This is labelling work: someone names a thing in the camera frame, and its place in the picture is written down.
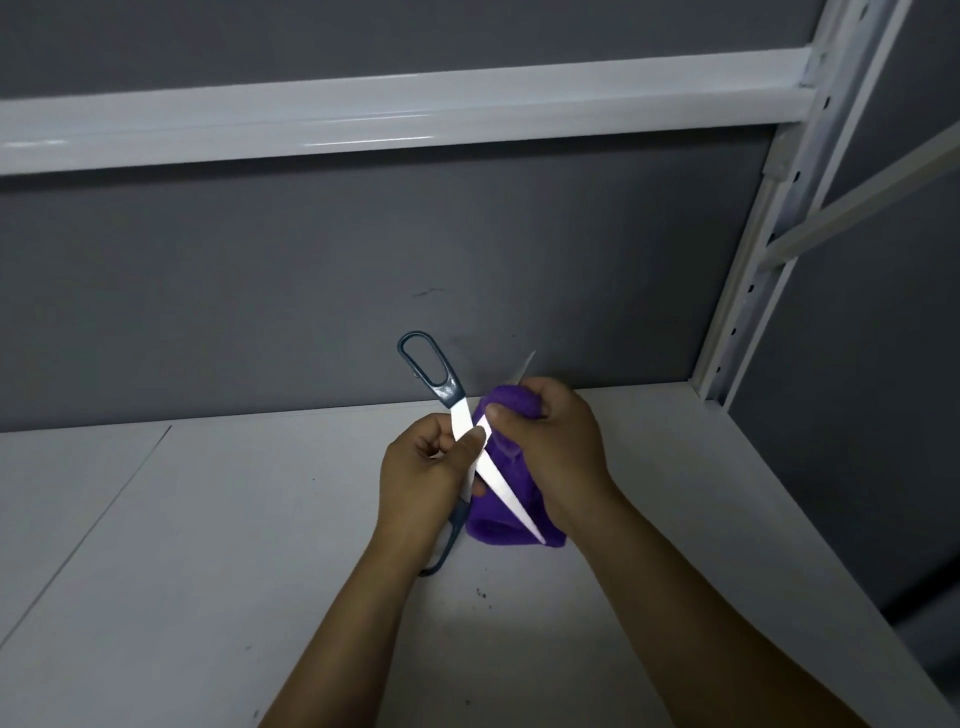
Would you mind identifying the person's right hand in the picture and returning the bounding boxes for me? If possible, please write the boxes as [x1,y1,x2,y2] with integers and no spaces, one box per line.
[486,375,625,532]

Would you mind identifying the person's left hand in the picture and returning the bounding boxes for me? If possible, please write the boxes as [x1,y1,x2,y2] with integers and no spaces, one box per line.
[378,411,489,558]

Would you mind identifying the purple cloth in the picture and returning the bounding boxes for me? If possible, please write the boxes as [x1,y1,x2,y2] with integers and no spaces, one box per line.
[465,381,568,551]

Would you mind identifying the dark teal handled scissors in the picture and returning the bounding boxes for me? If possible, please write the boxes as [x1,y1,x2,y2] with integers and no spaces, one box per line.
[396,330,549,579]

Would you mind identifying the person's right forearm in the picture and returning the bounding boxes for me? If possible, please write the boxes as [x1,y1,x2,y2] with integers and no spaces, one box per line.
[553,483,873,728]

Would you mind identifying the person's left forearm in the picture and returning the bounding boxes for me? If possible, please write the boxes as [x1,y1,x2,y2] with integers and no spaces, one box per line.
[258,525,453,728]

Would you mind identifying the white metal shelf beam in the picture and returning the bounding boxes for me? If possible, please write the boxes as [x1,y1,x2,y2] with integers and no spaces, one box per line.
[0,46,820,178]

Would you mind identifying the white perforated shelf upright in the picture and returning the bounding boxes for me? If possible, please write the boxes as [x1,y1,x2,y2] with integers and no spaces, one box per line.
[692,0,915,411]

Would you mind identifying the white metal shelf side rail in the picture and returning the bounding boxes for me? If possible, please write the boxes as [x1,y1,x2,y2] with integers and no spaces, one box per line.
[757,138,960,272]

